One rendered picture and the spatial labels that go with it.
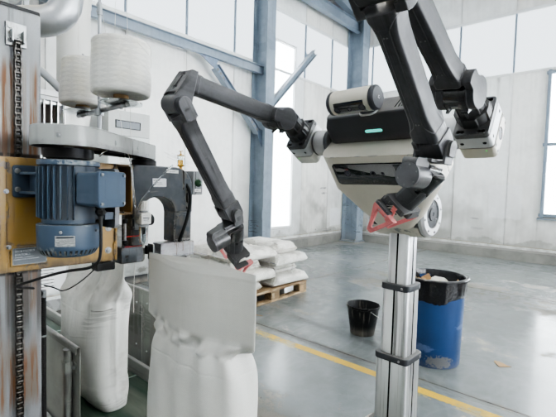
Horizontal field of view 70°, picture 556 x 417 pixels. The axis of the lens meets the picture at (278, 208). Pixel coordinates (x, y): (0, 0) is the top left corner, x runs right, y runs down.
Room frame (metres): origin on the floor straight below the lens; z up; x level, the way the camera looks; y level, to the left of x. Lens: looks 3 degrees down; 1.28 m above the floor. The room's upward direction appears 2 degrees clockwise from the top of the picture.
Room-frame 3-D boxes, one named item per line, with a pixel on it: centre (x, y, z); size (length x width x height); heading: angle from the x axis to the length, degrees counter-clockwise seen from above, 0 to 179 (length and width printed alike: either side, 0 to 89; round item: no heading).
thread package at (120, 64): (1.17, 0.47, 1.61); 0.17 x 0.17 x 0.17
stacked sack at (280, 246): (4.93, 0.12, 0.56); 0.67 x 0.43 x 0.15; 49
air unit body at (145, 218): (1.32, 0.44, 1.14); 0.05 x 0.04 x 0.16; 139
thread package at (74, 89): (1.34, 0.66, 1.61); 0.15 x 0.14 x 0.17; 49
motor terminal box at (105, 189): (1.03, 0.46, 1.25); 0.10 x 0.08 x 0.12; 164
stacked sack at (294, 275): (4.77, -0.05, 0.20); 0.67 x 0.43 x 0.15; 139
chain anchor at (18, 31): (1.11, 0.73, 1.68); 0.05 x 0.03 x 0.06; 139
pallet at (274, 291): (4.66, 0.32, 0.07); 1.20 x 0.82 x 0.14; 141
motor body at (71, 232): (1.05, 0.56, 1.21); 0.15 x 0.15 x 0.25
